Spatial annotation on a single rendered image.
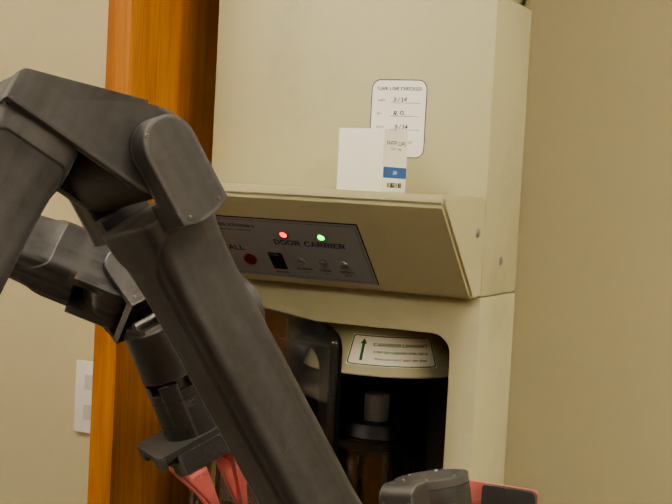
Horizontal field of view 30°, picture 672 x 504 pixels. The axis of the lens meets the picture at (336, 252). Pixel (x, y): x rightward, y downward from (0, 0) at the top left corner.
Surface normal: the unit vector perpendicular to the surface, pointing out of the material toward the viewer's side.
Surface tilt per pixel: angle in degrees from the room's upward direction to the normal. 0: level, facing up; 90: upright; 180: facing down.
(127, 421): 90
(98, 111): 79
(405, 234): 135
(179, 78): 90
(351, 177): 90
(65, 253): 60
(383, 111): 90
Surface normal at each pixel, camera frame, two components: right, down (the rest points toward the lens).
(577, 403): -0.44, 0.03
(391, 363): 0.00, -0.35
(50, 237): 0.12, -0.60
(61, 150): 0.69, -0.09
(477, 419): 0.90, 0.07
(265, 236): -0.35, 0.72
